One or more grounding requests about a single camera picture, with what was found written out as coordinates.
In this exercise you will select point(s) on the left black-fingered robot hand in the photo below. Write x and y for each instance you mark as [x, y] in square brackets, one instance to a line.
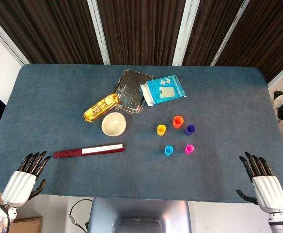
[19, 187]

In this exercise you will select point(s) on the right black-fingered robot hand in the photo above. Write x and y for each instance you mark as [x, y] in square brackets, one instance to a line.
[270, 191]

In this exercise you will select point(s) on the pink plastic cup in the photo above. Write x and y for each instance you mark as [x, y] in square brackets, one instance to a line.
[189, 149]

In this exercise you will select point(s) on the purple plastic cup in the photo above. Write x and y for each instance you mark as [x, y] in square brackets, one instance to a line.
[190, 131]

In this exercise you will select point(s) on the blue plastic cup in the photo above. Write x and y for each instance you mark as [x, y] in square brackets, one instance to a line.
[168, 151]

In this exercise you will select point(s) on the yellow plastic cup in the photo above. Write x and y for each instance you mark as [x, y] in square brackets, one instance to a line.
[161, 131]

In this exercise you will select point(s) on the brown cardboard box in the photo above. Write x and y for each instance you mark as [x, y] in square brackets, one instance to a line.
[27, 225]

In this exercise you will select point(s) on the dark red long box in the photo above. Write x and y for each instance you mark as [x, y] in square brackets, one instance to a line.
[68, 153]

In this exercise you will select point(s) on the white shoe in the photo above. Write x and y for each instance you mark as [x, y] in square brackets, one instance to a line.
[280, 103]

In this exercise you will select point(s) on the blue felt tablecloth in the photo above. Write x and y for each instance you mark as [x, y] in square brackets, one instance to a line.
[59, 97]

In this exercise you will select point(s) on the gold biscuit packet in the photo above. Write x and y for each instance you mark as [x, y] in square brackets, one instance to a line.
[100, 108]

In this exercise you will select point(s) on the cream bowl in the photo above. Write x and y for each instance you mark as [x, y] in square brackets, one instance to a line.
[113, 123]

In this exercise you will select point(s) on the orange plastic cup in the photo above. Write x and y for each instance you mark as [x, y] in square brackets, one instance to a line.
[177, 122]

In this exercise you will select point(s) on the grey-blue robot torso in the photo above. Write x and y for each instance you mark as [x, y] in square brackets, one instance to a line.
[139, 211]

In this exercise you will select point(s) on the blue kitchen scale box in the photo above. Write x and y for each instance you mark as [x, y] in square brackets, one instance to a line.
[164, 89]

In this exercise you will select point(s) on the shiny metal tray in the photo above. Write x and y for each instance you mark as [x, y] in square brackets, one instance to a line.
[131, 85]

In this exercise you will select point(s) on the dark brown curtain panel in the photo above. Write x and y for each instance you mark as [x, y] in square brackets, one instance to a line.
[211, 24]
[272, 36]
[47, 29]
[141, 29]

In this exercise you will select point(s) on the white partition post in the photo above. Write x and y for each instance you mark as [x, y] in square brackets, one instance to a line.
[185, 32]
[282, 74]
[99, 31]
[228, 32]
[10, 45]

